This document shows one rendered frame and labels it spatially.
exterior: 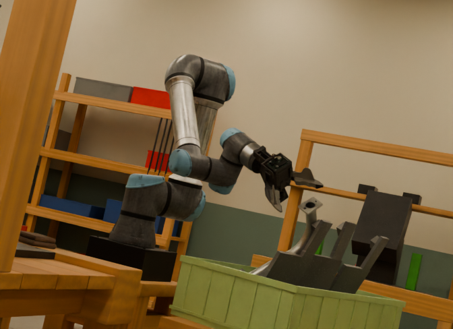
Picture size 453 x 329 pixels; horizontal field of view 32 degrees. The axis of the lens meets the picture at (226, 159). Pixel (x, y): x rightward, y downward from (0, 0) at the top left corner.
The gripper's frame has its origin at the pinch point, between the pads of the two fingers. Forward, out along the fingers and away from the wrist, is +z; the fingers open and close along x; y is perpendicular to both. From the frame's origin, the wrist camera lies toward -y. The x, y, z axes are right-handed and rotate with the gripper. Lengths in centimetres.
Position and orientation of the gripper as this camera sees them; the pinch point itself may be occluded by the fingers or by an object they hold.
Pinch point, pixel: (303, 201)
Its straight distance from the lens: 220.3
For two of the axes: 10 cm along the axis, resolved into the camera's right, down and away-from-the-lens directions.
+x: 8.1, -4.6, 3.8
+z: 5.8, 4.8, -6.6
